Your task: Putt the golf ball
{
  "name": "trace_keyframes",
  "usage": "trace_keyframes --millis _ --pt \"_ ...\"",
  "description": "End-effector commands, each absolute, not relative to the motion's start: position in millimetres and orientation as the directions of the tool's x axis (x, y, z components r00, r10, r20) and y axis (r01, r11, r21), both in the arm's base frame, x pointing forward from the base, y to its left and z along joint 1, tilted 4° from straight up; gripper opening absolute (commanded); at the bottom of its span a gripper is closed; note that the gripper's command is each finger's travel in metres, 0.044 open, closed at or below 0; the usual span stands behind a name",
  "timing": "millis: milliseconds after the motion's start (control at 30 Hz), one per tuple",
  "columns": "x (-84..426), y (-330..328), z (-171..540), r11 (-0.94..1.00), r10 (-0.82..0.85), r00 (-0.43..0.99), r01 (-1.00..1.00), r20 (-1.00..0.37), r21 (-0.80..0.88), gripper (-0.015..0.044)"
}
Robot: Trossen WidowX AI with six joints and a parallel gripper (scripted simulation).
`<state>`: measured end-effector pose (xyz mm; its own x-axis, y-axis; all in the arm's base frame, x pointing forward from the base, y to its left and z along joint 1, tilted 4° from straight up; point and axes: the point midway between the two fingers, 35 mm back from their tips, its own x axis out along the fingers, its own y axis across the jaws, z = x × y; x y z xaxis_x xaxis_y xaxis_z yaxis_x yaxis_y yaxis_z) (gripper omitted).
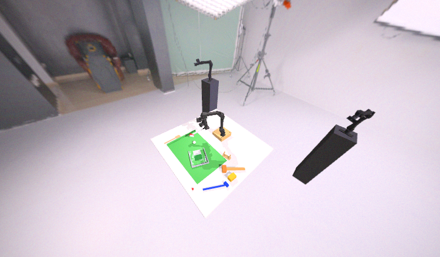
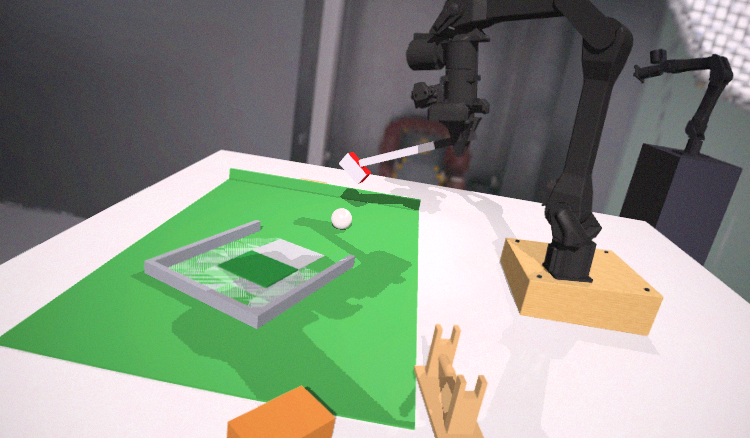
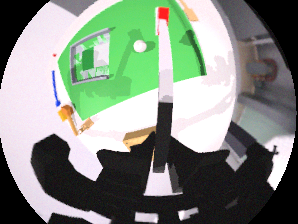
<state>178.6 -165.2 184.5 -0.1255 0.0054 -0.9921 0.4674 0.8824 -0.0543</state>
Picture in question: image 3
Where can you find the green mat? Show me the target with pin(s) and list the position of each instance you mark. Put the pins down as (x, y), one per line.
(130, 72)

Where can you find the white golf ball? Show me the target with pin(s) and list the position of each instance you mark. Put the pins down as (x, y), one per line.
(139, 45)

